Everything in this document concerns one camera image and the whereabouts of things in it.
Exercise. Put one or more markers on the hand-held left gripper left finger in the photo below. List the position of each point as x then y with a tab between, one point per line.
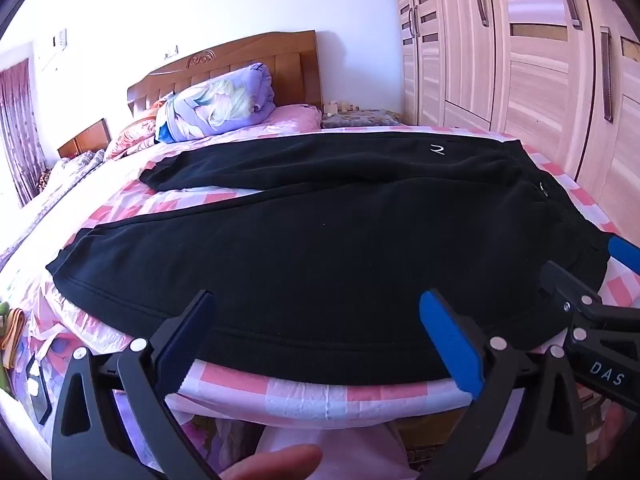
181	341

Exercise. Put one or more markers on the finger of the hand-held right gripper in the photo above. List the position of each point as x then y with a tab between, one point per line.
565	285
624	251

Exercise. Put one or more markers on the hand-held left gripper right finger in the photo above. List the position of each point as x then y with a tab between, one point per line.
450	345

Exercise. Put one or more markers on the black pants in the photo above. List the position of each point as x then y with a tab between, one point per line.
325	260

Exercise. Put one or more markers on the person's left hand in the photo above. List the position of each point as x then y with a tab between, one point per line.
272	462

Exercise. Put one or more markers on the pink checkered bedsheet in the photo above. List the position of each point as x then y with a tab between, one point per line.
300	399

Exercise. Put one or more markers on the white cloth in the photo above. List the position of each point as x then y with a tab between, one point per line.
330	452

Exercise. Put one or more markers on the light wooden wardrobe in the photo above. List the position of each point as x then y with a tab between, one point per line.
530	85

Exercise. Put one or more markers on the grey floral quilt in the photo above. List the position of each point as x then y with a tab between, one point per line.
55	185

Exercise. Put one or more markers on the pink floral pillow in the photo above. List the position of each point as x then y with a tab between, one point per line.
134	132

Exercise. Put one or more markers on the small wooden headboard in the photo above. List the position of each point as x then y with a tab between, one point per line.
86	137

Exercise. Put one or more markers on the nightstand with floral cover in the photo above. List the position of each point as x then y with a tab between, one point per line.
360	119

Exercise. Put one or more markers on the folded purple printed blanket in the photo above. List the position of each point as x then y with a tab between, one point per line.
240	95

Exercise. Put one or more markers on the small pale ornaments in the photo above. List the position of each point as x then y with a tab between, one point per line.
340	107

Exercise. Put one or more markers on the purple curtain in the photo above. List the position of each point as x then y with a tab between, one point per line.
20	125

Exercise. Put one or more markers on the white wall socket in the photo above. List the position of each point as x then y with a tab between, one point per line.
171	51

